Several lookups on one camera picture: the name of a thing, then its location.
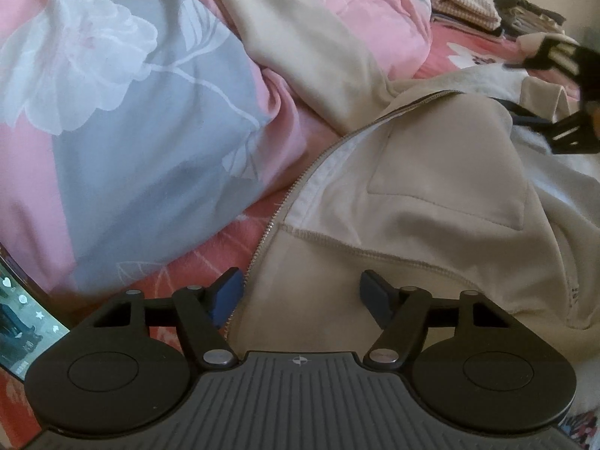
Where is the pink floral bed sheet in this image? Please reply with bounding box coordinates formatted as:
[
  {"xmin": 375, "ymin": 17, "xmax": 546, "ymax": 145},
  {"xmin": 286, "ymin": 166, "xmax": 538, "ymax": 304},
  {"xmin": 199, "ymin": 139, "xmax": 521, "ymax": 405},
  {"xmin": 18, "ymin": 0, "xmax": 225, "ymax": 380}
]
[{"xmin": 0, "ymin": 23, "xmax": 584, "ymax": 450}]

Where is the cream fleece garment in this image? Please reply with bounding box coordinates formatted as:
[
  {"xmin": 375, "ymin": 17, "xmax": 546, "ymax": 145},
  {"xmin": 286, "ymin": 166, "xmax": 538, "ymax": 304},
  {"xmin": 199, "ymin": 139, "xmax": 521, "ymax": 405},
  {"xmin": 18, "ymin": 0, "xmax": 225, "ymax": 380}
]
[{"xmin": 516, "ymin": 32, "xmax": 583, "ymax": 59}]

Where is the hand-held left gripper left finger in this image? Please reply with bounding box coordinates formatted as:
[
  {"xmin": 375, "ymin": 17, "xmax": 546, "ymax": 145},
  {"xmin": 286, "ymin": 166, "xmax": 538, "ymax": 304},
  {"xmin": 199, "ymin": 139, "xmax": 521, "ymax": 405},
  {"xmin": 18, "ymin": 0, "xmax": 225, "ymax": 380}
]
[{"xmin": 77, "ymin": 267, "xmax": 245, "ymax": 369}]

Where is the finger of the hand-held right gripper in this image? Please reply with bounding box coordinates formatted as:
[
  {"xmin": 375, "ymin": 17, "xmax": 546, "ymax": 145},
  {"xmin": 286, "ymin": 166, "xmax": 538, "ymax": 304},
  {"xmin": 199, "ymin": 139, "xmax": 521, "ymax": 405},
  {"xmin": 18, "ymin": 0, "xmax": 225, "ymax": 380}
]
[
  {"xmin": 504, "ymin": 42, "xmax": 594, "ymax": 81},
  {"xmin": 548, "ymin": 111, "xmax": 600, "ymax": 156}
]

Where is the black smartphone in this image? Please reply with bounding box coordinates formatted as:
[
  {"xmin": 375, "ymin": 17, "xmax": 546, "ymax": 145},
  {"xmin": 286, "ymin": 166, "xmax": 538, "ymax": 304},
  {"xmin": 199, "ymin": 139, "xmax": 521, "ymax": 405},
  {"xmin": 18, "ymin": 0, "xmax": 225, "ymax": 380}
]
[{"xmin": 0, "ymin": 243, "xmax": 72, "ymax": 369}]

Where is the dark folded clothes stack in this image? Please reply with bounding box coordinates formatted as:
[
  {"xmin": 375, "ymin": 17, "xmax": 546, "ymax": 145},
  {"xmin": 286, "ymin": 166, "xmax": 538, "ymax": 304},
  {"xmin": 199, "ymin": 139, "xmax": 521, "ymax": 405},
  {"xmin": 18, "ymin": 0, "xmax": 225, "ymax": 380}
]
[{"xmin": 493, "ymin": 0, "xmax": 571, "ymax": 39}]

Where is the checkered folded cloth stack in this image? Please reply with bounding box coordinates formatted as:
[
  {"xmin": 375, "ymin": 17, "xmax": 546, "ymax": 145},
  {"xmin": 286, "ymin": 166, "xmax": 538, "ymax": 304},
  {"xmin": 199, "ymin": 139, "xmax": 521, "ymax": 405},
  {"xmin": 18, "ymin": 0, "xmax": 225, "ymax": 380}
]
[{"xmin": 424, "ymin": 0, "xmax": 503, "ymax": 35}]

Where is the beige zip hoodie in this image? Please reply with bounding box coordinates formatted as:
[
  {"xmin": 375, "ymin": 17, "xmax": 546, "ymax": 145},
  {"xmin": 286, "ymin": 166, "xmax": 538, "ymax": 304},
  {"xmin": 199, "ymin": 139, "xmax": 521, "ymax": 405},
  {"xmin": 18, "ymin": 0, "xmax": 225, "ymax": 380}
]
[{"xmin": 213, "ymin": 0, "xmax": 600, "ymax": 413}]

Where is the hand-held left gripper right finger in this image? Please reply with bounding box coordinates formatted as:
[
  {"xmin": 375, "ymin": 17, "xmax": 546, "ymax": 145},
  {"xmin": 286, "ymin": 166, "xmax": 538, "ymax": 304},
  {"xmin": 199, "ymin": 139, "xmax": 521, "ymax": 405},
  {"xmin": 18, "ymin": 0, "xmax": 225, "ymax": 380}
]
[{"xmin": 359, "ymin": 269, "xmax": 522, "ymax": 371}]

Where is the pink grey floral duvet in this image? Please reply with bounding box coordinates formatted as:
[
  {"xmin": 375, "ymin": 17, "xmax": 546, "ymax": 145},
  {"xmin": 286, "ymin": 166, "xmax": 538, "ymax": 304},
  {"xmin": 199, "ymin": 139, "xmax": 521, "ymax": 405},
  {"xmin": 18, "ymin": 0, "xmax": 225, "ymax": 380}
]
[{"xmin": 0, "ymin": 0, "xmax": 433, "ymax": 297}]

